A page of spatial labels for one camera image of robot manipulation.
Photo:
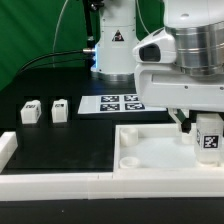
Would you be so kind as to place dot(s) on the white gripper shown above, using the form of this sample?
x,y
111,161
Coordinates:
x,y
181,69

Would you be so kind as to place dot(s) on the white square tabletop tray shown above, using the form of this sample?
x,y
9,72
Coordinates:
x,y
160,151

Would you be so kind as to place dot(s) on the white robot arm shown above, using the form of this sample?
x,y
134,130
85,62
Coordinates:
x,y
114,60

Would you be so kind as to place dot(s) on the white tag sheet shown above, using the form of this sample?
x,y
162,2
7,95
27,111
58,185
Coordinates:
x,y
117,103

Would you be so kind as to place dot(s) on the white U-shaped fence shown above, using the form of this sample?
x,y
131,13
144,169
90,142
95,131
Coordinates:
x,y
99,185

